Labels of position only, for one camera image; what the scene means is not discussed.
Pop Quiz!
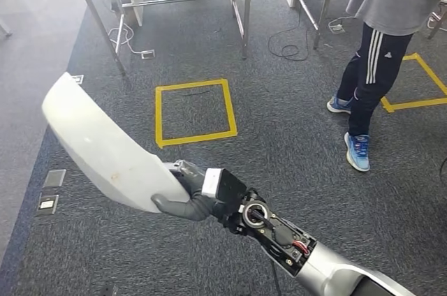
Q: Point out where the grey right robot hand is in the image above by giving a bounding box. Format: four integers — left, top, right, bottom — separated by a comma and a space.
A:
151, 159, 207, 222

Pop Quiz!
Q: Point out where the white curved plastic panel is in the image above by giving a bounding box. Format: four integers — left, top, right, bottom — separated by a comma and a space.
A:
42, 71, 191, 214

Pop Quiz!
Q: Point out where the yellow tape square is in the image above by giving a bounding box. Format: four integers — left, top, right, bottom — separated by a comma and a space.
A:
155, 78, 239, 149

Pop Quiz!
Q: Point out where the grey floor box lid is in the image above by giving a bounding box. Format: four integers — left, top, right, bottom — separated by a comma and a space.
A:
42, 169, 67, 188

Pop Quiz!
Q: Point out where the black cable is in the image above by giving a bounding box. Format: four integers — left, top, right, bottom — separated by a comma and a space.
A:
268, 11, 310, 62

